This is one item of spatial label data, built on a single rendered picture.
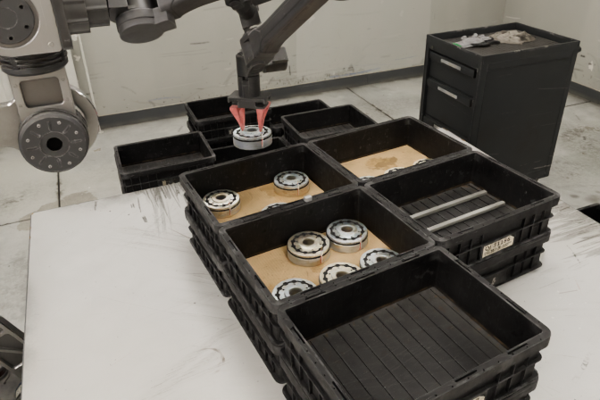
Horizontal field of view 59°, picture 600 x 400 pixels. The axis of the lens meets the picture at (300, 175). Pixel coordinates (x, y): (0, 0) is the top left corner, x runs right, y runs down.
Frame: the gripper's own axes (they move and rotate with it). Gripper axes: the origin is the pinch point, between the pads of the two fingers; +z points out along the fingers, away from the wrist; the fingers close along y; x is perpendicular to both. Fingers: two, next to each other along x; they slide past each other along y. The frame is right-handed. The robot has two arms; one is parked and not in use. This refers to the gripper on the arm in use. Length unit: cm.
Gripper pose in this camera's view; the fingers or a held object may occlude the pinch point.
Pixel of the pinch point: (252, 128)
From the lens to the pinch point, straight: 142.9
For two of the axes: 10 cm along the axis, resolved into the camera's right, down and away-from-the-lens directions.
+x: -2.2, 4.4, -8.7
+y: -9.8, -0.8, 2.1
